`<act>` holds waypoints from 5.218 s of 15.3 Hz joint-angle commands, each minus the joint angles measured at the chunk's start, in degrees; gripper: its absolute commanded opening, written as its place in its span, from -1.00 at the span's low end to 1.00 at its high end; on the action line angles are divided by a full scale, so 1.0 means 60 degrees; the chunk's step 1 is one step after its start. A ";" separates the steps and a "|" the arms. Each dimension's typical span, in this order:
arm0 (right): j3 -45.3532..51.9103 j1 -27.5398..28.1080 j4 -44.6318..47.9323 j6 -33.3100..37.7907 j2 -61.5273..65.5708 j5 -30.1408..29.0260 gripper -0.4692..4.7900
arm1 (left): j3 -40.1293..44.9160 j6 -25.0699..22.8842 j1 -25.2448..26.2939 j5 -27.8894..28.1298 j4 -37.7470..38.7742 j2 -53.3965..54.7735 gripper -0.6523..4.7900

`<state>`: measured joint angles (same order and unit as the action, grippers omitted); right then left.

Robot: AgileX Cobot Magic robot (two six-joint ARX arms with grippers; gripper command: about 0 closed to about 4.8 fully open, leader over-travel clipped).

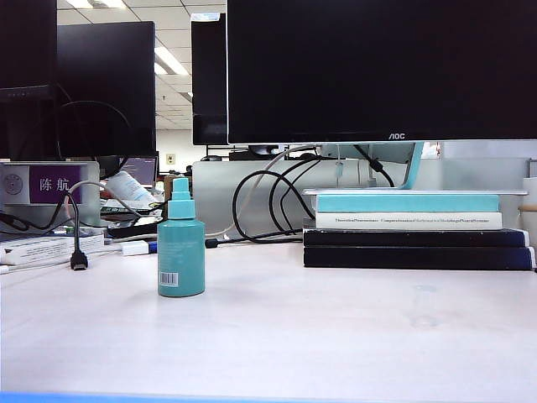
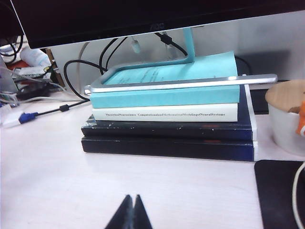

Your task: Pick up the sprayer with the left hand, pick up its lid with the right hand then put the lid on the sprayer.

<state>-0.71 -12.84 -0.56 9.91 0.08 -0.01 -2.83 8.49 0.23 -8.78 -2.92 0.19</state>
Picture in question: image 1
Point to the teal sprayer bottle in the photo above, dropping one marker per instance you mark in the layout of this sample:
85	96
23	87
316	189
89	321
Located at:
180	260

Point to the transparent sprayer lid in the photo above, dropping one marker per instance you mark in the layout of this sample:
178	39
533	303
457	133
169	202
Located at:
423	321

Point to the small blue plug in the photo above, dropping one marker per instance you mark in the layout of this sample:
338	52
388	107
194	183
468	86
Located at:
152	246

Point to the laptop with purple screen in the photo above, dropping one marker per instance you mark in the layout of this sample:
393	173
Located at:
144	168

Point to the black monitor with top sticker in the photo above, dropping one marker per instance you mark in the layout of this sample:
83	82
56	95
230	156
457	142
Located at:
207	84

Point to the teal book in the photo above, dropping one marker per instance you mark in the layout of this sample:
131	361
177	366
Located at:
403	203

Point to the white book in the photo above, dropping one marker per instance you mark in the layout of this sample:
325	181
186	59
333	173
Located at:
403	221

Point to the flat black pouch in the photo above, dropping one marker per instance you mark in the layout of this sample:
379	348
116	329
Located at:
134	230

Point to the thin black book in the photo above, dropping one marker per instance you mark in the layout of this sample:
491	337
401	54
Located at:
403	238

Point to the white cosmetic tube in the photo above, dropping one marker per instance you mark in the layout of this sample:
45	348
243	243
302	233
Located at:
130	186

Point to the white adapter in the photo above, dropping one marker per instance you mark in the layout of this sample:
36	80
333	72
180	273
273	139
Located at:
134	247

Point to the thick black book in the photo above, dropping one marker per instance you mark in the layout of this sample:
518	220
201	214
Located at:
403	258

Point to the dark printed packet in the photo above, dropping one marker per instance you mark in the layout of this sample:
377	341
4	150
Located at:
121	207

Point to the teal silver monitor stand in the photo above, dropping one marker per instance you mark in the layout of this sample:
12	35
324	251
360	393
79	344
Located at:
413	168

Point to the ceiling light panel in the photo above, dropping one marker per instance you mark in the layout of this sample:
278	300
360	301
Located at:
170	61
96	3

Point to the large black AOC monitor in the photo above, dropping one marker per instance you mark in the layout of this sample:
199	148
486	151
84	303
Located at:
377	63

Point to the black monitor seen from behind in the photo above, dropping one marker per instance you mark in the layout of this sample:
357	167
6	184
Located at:
105	84

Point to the silver purple name plate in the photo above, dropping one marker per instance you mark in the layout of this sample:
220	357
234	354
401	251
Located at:
52	184

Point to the flat white cardboard box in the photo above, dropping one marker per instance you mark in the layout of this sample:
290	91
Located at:
42	249

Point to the black monitor with button row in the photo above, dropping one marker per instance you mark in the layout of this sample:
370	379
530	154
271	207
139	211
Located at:
25	42

